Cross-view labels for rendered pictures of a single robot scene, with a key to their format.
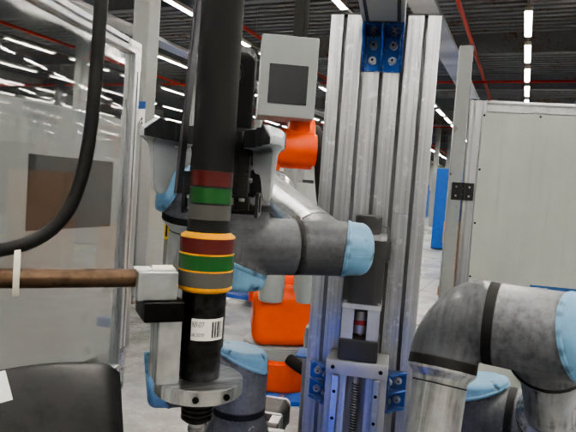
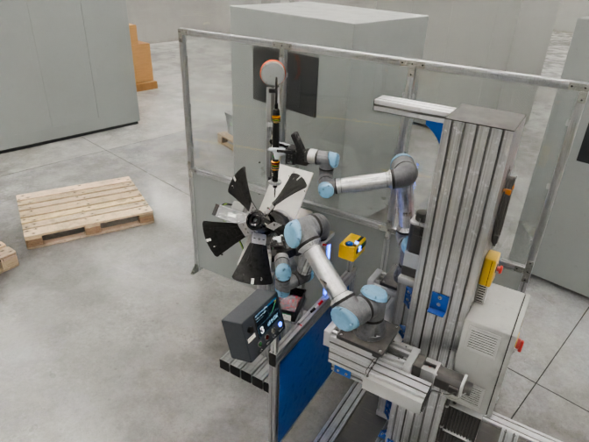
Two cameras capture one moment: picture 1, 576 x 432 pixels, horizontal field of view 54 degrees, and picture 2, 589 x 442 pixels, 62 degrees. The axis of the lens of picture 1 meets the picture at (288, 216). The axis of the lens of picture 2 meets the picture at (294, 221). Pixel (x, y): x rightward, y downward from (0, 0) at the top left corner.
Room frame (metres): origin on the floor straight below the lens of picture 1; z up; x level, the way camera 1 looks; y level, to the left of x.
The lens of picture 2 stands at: (1.37, -2.17, 2.54)
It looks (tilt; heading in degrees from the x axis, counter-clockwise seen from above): 29 degrees down; 110
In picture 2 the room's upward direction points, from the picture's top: 2 degrees clockwise
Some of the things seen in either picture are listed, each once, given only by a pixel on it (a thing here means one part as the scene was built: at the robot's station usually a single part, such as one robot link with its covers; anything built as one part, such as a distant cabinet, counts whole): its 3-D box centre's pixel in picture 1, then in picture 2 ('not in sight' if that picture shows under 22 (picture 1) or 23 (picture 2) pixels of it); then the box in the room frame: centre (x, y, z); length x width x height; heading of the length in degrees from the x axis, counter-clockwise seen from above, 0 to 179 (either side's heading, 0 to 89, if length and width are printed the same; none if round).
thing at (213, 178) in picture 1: (212, 178); not in sight; (0.44, 0.06, 1.62); 0.03 x 0.03 x 0.01
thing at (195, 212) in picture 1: (209, 212); not in sight; (0.44, 0.06, 1.60); 0.03 x 0.03 x 0.01
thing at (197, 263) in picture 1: (207, 260); not in sight; (0.44, 0.06, 1.56); 0.04 x 0.04 x 0.01
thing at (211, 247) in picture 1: (207, 243); not in sight; (0.44, 0.06, 1.57); 0.04 x 0.04 x 0.01
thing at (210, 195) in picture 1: (210, 195); not in sight; (0.44, 0.06, 1.61); 0.03 x 0.03 x 0.01
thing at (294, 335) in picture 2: not in sight; (317, 310); (0.78, -0.10, 0.82); 0.90 x 0.04 x 0.08; 80
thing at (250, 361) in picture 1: (237, 374); (411, 251); (1.20, 0.09, 1.20); 0.13 x 0.12 x 0.14; 108
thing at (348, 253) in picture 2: not in sight; (351, 247); (0.85, 0.29, 1.02); 0.16 x 0.10 x 0.11; 80
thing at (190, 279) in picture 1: (205, 276); not in sight; (0.44, 0.06, 1.55); 0.04 x 0.04 x 0.01
